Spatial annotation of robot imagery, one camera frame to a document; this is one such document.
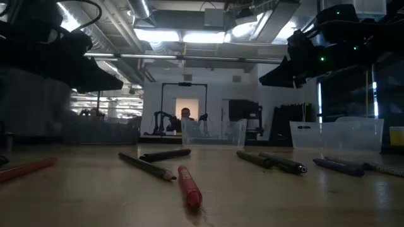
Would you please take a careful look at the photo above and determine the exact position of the dark grey crayon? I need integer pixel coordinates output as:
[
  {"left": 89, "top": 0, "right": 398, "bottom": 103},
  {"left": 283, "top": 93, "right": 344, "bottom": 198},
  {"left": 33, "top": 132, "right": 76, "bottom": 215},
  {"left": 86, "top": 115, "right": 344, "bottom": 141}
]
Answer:
[{"left": 324, "top": 156, "right": 374, "bottom": 166}]

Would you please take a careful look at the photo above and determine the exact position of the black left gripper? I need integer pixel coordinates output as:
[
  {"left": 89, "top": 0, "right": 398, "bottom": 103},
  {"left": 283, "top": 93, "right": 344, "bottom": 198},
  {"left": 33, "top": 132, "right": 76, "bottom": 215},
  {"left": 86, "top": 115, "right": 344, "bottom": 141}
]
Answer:
[{"left": 0, "top": 21, "right": 124, "bottom": 94}]

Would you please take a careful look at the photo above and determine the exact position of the dark smoky plastic bin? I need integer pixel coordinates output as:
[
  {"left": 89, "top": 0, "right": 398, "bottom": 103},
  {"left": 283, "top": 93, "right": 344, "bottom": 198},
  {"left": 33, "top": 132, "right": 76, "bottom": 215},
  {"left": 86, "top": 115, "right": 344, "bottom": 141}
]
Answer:
[{"left": 61, "top": 115, "right": 142, "bottom": 146}]

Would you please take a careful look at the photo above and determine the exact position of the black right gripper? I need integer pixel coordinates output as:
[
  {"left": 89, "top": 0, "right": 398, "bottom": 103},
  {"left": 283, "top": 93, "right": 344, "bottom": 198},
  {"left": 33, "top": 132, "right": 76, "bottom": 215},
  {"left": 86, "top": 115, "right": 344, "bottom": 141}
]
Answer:
[{"left": 259, "top": 28, "right": 338, "bottom": 89}]

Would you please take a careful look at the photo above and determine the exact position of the vertical light strip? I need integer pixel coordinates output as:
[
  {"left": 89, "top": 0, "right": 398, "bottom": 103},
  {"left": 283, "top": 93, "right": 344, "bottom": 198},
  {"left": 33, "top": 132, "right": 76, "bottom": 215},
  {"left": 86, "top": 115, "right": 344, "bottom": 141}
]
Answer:
[
  {"left": 316, "top": 81, "right": 323, "bottom": 124},
  {"left": 371, "top": 64, "right": 379, "bottom": 119}
]

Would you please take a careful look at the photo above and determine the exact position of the round silver ceiling duct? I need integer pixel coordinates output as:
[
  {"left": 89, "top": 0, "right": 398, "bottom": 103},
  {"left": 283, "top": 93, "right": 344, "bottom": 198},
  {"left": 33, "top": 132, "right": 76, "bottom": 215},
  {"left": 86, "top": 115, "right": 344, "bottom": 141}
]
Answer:
[{"left": 128, "top": 0, "right": 156, "bottom": 28}]

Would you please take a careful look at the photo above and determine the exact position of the frosted plastic bin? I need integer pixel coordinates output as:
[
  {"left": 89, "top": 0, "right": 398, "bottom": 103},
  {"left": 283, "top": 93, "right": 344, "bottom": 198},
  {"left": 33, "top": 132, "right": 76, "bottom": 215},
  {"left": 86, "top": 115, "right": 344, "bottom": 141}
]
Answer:
[{"left": 289, "top": 117, "right": 384, "bottom": 153}]

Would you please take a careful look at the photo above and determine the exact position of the black pen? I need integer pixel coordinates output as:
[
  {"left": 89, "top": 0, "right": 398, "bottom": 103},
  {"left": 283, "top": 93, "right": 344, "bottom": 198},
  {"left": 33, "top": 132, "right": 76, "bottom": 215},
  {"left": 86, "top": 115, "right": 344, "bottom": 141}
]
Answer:
[{"left": 139, "top": 148, "right": 192, "bottom": 163}]

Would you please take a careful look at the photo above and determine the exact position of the black machine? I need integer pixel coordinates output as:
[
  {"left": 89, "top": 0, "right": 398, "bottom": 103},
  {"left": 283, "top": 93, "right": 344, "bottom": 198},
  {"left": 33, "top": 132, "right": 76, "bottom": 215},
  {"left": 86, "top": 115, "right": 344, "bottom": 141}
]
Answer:
[{"left": 228, "top": 98, "right": 264, "bottom": 141}]

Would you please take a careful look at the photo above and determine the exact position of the blue crayon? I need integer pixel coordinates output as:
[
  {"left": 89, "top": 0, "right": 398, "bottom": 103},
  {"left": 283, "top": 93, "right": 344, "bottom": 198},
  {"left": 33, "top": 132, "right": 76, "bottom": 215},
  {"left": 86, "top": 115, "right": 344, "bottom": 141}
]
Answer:
[{"left": 312, "top": 158, "right": 365, "bottom": 178}]

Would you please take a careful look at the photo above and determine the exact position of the large ribbed ceiling duct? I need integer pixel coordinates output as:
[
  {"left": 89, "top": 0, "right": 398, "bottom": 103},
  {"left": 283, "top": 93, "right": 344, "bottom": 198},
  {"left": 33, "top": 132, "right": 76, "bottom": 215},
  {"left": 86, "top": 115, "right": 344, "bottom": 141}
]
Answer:
[{"left": 58, "top": 2, "right": 111, "bottom": 53}]

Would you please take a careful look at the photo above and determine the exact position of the dark capped pen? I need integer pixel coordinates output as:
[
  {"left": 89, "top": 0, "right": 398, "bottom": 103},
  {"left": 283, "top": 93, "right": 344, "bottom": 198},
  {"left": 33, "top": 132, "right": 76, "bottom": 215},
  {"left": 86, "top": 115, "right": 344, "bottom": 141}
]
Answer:
[{"left": 235, "top": 150, "right": 275, "bottom": 170}]

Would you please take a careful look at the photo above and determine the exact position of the dark pen silver tip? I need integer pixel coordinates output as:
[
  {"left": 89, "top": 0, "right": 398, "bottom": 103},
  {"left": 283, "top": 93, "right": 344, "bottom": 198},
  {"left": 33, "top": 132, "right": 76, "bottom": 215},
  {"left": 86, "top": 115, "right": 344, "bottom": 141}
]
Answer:
[{"left": 258, "top": 152, "right": 308, "bottom": 175}]

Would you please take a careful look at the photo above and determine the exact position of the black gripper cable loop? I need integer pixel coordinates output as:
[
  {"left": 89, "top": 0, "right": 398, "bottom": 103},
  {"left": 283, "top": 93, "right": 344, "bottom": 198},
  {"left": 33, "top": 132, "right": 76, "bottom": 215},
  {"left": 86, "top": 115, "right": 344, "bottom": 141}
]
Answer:
[{"left": 56, "top": 0, "right": 104, "bottom": 32}]

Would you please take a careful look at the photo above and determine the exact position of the black background robot station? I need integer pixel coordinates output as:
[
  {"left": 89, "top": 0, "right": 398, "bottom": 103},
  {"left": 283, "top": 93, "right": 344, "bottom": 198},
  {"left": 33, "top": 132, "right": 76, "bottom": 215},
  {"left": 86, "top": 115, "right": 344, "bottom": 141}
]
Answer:
[{"left": 152, "top": 81, "right": 209, "bottom": 137}]

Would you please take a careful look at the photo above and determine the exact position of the horizontal ceiling pipe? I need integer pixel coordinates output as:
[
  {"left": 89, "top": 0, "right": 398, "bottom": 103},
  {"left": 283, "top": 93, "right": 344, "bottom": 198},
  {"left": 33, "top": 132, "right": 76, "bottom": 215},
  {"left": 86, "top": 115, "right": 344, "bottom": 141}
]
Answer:
[{"left": 83, "top": 52, "right": 285, "bottom": 64}]

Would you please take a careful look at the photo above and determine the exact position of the bright ceiling skylight panel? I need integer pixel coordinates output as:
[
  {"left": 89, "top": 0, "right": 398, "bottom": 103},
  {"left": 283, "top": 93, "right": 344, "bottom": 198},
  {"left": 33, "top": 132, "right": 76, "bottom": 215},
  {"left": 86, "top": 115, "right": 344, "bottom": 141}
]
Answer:
[{"left": 225, "top": 9, "right": 275, "bottom": 44}]

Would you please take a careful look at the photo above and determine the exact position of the ceiling fluorescent light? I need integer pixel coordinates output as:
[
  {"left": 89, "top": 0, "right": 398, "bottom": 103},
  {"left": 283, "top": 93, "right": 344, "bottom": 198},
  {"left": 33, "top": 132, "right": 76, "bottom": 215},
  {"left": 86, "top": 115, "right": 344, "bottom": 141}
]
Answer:
[{"left": 134, "top": 28, "right": 227, "bottom": 44}]

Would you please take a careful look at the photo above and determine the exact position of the red pencil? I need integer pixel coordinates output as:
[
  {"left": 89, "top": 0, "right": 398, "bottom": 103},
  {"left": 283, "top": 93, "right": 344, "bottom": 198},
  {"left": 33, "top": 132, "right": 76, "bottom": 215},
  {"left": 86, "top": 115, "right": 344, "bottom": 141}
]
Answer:
[{"left": 0, "top": 156, "right": 58, "bottom": 183}]

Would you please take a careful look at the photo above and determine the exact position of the yellow container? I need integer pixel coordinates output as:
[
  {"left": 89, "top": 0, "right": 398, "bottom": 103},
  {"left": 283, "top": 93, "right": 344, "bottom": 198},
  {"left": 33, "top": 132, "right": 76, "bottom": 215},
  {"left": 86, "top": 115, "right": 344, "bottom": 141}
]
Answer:
[{"left": 389, "top": 126, "right": 404, "bottom": 146}]

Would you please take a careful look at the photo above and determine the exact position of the grey ceiling box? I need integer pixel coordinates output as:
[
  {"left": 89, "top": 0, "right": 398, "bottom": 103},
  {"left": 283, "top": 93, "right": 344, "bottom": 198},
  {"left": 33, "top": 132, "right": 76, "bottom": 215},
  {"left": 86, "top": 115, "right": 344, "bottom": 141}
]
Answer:
[{"left": 204, "top": 8, "right": 226, "bottom": 28}]

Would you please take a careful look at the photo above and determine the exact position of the black panel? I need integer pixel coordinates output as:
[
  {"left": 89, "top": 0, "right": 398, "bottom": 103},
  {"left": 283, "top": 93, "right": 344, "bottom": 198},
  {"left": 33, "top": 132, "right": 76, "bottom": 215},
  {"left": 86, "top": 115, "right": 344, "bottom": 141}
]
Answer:
[{"left": 270, "top": 103, "right": 314, "bottom": 144}]

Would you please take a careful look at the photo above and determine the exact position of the small clear plastic bin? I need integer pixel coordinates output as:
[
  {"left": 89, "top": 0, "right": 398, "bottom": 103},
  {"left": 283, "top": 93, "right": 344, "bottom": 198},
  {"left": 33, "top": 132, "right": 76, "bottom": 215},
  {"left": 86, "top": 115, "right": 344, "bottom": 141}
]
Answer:
[{"left": 181, "top": 118, "right": 248, "bottom": 148}]

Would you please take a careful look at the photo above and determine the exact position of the black pencil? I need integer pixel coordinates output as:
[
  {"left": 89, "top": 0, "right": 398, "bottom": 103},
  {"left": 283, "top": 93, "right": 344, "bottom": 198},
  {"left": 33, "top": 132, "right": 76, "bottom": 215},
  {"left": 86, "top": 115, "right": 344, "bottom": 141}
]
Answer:
[{"left": 118, "top": 152, "right": 177, "bottom": 182}]

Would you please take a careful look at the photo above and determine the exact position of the light grey crayon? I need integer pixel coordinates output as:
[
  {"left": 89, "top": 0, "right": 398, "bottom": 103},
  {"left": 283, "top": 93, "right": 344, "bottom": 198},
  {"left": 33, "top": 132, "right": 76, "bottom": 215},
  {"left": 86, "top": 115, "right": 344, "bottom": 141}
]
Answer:
[{"left": 362, "top": 161, "right": 404, "bottom": 178}]

